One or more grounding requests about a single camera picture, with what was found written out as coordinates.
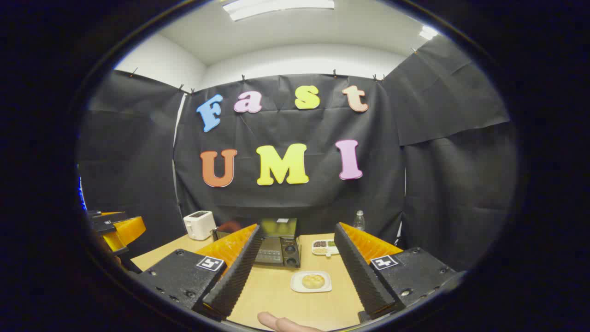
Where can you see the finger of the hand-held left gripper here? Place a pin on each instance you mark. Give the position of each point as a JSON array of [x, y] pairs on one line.
[[126, 228]]

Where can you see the clear plastic water bottle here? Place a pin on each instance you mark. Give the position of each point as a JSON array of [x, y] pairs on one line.
[[359, 222]]

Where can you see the white divided dish with grains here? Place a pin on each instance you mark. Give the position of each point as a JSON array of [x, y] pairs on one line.
[[325, 247]]

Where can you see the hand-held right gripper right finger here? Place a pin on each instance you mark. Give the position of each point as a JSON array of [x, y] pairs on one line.
[[362, 276]]

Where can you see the white toaster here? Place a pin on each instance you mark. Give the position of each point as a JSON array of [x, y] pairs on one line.
[[199, 226]]

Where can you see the black electric oven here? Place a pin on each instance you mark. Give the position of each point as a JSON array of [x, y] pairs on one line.
[[276, 251]]

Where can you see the blue lit screen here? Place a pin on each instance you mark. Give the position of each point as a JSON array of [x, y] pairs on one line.
[[82, 193]]

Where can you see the long ceiling light panel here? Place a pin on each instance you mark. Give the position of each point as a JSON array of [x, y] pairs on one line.
[[276, 7]]

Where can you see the white square plate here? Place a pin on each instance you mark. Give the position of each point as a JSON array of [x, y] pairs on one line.
[[296, 286]]

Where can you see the round bread bun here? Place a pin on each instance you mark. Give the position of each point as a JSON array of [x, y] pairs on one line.
[[313, 281]]

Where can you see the small ceiling light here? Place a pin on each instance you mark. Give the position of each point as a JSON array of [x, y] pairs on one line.
[[427, 32]]

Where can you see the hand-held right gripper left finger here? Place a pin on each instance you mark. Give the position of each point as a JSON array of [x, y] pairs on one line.
[[237, 276]]

